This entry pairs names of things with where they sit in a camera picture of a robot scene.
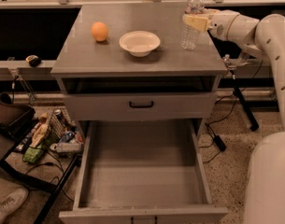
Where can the open grey bottom drawer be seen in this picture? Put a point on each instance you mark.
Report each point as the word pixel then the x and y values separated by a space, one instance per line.
pixel 142 172

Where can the black drawer handle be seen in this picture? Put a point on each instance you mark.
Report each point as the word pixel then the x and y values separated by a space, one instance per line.
pixel 141 106

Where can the brown bag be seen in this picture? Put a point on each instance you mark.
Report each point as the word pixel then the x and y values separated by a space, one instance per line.
pixel 14 119

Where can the black power adapter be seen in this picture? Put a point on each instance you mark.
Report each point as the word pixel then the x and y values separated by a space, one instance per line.
pixel 220 144

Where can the wire basket of snacks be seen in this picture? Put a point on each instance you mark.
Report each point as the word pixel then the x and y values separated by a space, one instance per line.
pixel 53 136

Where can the grey drawer cabinet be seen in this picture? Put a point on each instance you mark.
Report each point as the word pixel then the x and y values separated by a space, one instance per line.
pixel 86 66

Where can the small background water bottle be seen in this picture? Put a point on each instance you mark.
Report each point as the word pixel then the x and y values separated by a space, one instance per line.
pixel 242 58

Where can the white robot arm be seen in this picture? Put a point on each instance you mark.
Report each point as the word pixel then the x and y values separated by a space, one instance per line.
pixel 263 39

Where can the white shoe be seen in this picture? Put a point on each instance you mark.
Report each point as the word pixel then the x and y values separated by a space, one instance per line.
pixel 12 202

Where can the white bowl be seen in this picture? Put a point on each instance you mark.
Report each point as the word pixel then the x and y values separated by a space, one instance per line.
pixel 139 43

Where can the green snack bag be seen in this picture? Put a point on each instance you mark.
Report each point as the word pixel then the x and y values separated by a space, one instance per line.
pixel 32 154

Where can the black tripod stand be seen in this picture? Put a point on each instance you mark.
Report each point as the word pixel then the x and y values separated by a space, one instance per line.
pixel 238 93

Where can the orange fruit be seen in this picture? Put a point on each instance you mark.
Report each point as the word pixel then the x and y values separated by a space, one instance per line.
pixel 99 31

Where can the black yellow tape measure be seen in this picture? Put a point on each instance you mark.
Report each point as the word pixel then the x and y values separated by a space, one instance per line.
pixel 33 60

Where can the closed grey middle drawer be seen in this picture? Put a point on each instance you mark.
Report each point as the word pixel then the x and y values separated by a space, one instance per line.
pixel 114 107

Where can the clear plastic water bottle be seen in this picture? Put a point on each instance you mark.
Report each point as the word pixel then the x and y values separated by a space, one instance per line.
pixel 189 36

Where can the soda can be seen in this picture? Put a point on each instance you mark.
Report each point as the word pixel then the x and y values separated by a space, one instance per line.
pixel 59 115

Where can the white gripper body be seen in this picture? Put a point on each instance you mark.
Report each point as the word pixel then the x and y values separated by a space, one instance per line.
pixel 219 26

